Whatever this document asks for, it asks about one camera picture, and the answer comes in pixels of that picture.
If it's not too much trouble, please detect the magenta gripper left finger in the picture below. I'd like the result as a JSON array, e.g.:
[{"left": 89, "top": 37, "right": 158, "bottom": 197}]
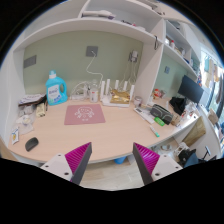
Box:
[{"left": 65, "top": 143, "right": 92, "bottom": 185}]

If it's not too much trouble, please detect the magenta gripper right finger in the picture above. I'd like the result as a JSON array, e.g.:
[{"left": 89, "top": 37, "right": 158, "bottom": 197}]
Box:
[{"left": 132, "top": 143, "right": 160, "bottom": 185}]

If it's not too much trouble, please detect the pink mouse pad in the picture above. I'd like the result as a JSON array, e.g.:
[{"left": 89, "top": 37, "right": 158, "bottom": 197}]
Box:
[{"left": 64, "top": 104, "right": 105, "bottom": 125}]

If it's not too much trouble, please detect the black computer mouse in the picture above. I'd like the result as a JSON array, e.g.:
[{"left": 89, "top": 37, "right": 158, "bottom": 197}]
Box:
[{"left": 25, "top": 137, "right": 39, "bottom": 152}]

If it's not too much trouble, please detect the black computer monitor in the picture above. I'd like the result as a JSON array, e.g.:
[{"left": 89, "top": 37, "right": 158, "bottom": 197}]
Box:
[{"left": 178, "top": 75, "right": 204, "bottom": 103}]

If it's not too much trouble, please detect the green marker pen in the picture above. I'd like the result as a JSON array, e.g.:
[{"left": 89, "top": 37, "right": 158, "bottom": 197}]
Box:
[{"left": 150, "top": 126, "right": 160, "bottom": 137}]

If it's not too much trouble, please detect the green small box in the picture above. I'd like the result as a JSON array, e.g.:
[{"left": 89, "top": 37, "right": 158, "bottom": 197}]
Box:
[{"left": 154, "top": 117, "right": 165, "bottom": 126}]

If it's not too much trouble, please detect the white remote control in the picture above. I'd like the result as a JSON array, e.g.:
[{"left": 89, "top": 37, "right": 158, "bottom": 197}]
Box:
[{"left": 134, "top": 108, "right": 154, "bottom": 124}]

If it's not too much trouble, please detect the dark pencil case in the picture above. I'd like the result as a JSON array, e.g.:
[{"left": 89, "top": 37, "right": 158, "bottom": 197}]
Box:
[{"left": 150, "top": 104, "right": 173, "bottom": 125}]

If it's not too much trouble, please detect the white power strip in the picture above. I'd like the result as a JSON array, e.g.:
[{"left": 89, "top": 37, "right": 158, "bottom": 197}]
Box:
[{"left": 70, "top": 95, "right": 86, "bottom": 100}]

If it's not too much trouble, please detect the black bag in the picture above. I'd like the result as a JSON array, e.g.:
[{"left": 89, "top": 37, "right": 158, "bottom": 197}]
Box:
[{"left": 169, "top": 97, "right": 186, "bottom": 115}]

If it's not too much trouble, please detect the clear plastic bag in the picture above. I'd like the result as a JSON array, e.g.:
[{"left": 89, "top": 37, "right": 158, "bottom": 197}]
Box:
[{"left": 16, "top": 115, "right": 35, "bottom": 135}]

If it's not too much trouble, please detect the white cylindrical jar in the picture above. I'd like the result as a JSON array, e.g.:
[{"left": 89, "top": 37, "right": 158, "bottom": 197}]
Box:
[{"left": 90, "top": 89, "right": 99, "bottom": 103}]

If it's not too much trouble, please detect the small yellow packet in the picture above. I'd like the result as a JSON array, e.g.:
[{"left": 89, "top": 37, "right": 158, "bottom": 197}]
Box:
[{"left": 12, "top": 127, "right": 19, "bottom": 144}]

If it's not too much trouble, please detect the blue detergent bottle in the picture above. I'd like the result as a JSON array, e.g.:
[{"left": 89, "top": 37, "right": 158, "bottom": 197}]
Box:
[{"left": 45, "top": 70, "right": 67, "bottom": 106}]

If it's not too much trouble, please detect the gold foil bag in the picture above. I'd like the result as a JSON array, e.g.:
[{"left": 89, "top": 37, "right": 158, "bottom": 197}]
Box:
[{"left": 110, "top": 89, "right": 130, "bottom": 104}]

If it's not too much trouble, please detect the stack of papers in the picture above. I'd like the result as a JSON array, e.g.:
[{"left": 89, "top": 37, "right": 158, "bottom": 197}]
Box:
[{"left": 18, "top": 94, "right": 45, "bottom": 106}]

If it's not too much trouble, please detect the white shelf unit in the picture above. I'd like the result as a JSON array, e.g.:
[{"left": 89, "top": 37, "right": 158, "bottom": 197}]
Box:
[{"left": 13, "top": 0, "right": 203, "bottom": 111}]

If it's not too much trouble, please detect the white charging cable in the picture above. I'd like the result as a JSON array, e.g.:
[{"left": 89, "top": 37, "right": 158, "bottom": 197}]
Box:
[{"left": 85, "top": 51, "right": 104, "bottom": 84}]

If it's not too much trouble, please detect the grey wall socket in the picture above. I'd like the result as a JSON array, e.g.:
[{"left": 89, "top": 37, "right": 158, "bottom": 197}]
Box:
[{"left": 86, "top": 46, "right": 98, "bottom": 57}]

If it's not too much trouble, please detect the grey wall plate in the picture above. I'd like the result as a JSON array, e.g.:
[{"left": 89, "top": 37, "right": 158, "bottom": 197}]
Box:
[{"left": 23, "top": 55, "right": 37, "bottom": 68}]

